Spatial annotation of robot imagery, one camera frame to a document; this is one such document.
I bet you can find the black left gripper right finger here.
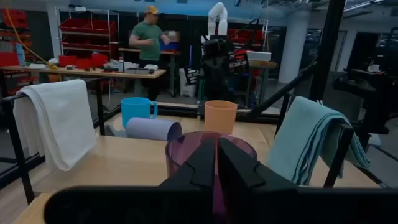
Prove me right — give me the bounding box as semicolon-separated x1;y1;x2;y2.
216;138;300;189

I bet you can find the white round column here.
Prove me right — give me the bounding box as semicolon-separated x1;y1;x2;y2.
277;11;309;84

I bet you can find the red bin storage rack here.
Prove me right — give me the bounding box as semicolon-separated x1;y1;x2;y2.
55;6;121;63

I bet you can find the person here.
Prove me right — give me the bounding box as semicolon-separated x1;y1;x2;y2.
129;5;172;102

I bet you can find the lavender plastic cup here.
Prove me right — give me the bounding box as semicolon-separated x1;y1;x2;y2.
125;116;183;142

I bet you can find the teal towel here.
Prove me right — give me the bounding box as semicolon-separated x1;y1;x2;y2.
267;96;371;187

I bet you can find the white rectangular box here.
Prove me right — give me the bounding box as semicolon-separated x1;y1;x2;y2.
246;50;272;62

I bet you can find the light blue plastic mug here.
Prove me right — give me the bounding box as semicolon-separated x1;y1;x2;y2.
120;97;159;129

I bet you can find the red plastic bin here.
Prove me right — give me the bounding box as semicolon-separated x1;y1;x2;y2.
91;52;109;68
76;58;93;70
58;55;78;68

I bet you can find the long wooden worktable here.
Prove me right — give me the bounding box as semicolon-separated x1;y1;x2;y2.
0;64;167;103

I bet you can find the blue plastic box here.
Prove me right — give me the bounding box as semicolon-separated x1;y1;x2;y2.
159;40;180;52

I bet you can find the smooth white towel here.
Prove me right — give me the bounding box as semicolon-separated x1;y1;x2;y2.
12;79;97;172

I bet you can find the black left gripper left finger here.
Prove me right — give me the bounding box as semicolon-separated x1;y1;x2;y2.
160;138;216;188

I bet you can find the orange plastic cup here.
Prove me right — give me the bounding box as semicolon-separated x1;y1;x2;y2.
204;100;238;135

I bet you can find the small wooden side table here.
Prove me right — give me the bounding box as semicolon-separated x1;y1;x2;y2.
247;60;278;106

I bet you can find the white trash bin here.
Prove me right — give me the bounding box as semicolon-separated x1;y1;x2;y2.
179;68;198;98

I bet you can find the purple translucent tumbler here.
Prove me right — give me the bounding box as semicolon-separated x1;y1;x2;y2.
164;131;258;187

